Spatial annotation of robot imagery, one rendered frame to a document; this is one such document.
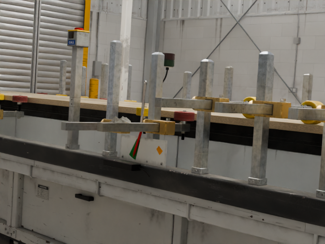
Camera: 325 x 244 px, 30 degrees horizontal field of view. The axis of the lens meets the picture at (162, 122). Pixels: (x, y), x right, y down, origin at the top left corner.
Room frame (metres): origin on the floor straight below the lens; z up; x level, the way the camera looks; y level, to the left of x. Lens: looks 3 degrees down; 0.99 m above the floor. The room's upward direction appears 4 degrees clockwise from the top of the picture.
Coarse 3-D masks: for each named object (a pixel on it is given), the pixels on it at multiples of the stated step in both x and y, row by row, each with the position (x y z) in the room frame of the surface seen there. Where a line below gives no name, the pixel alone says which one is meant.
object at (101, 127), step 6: (102, 126) 2.06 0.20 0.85; (108, 126) 2.08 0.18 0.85; (114, 126) 2.09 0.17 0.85; (120, 126) 2.11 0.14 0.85; (126, 126) 2.13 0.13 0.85; (132, 126) 2.15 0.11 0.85; (138, 126) 2.17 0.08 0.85; (144, 126) 2.19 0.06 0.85; (150, 126) 2.22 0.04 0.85; (156, 126) 2.24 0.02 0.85; (180, 126) 2.33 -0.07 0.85; (186, 126) 2.35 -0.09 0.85
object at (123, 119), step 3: (114, 117) 2.13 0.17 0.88; (117, 117) 2.13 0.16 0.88; (123, 117) 2.14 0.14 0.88; (126, 117) 2.14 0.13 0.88; (114, 120) 2.12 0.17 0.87; (117, 120) 2.13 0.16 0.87; (120, 120) 2.10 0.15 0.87; (123, 120) 2.11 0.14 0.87; (126, 120) 2.14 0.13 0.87; (129, 120) 2.17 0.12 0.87
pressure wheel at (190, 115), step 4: (176, 112) 2.34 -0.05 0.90; (180, 112) 2.32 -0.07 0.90; (184, 112) 2.32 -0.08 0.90; (188, 112) 2.32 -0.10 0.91; (192, 112) 2.34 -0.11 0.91; (176, 116) 2.34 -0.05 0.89; (180, 116) 2.32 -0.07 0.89; (184, 116) 2.32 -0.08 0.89; (188, 116) 2.32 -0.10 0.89; (192, 116) 2.34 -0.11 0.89; (180, 120) 2.32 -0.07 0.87; (184, 120) 2.32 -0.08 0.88; (188, 120) 2.32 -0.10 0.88; (192, 120) 2.34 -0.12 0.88
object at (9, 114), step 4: (4, 112) 3.19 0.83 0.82; (8, 112) 3.21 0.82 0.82; (12, 112) 3.22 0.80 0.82; (16, 112) 3.24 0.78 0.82; (20, 112) 3.26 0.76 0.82; (4, 116) 3.19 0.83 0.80; (8, 116) 3.21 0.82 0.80; (12, 116) 3.22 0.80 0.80; (16, 116) 3.24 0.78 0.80; (20, 116) 3.26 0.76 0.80
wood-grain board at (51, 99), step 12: (12, 96) 3.40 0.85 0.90; (36, 96) 3.57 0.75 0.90; (48, 96) 3.77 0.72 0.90; (60, 96) 3.99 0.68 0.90; (96, 108) 2.86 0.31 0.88; (120, 108) 2.73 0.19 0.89; (132, 108) 2.68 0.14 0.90; (168, 108) 2.82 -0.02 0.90; (180, 108) 2.94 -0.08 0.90; (216, 120) 2.33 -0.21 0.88; (228, 120) 2.29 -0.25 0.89; (240, 120) 2.25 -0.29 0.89; (252, 120) 2.21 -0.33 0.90; (276, 120) 2.23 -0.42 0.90; (288, 120) 2.30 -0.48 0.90; (300, 120) 2.38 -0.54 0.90; (312, 132) 2.03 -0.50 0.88
